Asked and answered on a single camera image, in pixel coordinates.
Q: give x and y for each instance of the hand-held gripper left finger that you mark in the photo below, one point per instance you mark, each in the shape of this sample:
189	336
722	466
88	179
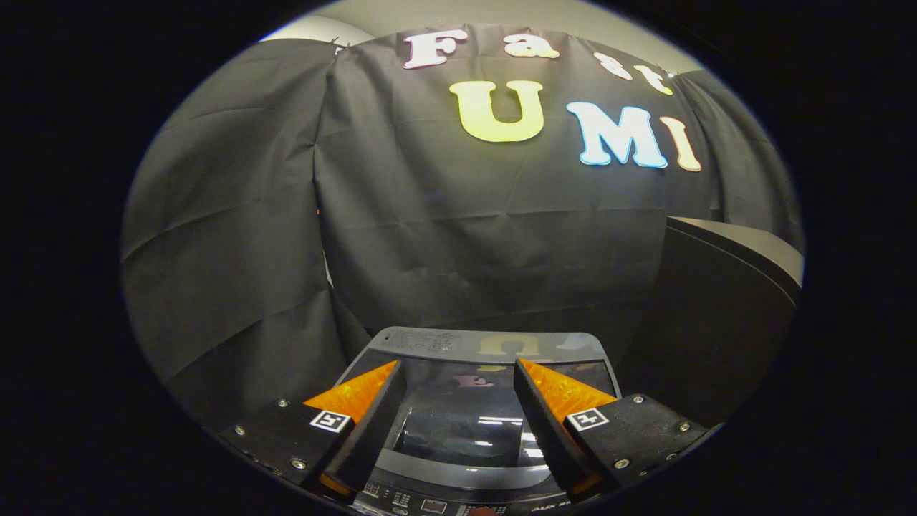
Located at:
369	430

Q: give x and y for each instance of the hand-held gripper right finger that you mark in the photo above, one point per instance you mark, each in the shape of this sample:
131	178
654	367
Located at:
544	423

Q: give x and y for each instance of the dark grey washing machine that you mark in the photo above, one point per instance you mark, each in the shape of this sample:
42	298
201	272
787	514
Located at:
444	498

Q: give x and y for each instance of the beige cabinet with dark top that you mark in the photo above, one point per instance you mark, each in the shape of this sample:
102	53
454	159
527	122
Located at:
716	322

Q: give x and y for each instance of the black backdrop cloth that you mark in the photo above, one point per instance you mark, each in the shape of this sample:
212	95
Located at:
430	236

